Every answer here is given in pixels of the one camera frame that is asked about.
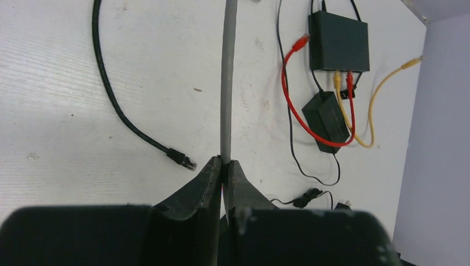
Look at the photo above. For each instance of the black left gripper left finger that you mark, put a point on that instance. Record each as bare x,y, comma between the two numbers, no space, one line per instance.
180,230

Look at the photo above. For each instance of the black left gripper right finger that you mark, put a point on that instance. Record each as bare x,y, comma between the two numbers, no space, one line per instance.
256,232

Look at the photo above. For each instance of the small black wall plug adapter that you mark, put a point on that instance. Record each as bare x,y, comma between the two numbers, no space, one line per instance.
346,205

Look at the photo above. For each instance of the black Mercury switch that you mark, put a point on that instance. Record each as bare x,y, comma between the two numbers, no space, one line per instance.
338,43

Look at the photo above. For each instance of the black power brick adapter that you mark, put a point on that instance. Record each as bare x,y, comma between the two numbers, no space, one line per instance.
324,117

